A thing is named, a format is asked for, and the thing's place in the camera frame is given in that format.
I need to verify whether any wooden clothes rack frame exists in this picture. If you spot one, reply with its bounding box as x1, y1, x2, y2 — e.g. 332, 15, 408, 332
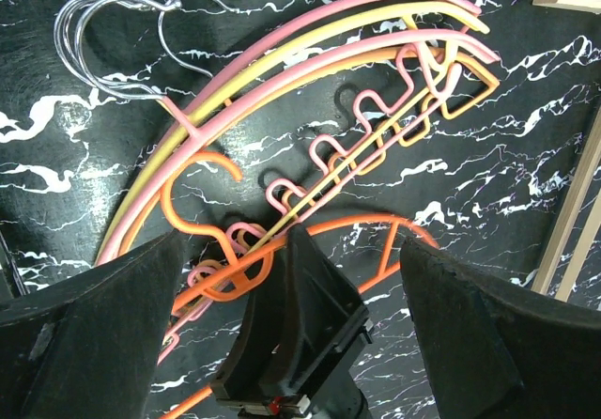
530, 0, 601, 303

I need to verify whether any pink wavy wire hanger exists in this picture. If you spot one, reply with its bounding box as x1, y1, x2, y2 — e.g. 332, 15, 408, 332
54, 0, 501, 364

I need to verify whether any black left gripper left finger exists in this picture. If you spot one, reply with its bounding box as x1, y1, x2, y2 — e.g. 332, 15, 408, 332
1, 231, 185, 418

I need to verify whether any yellow wavy wire hanger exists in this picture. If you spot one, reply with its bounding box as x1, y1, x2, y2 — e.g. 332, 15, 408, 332
60, 0, 492, 317

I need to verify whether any orange wavy wire hanger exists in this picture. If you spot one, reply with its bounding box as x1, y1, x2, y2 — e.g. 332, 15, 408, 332
50, 63, 496, 275

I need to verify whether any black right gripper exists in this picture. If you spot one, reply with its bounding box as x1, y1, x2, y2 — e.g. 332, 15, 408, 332
210, 225, 373, 418

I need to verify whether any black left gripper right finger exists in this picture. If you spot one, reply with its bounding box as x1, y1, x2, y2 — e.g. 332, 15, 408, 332
400, 238, 600, 418

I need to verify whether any orange thin hanger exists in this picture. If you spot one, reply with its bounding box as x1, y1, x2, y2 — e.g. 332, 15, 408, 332
159, 150, 440, 419

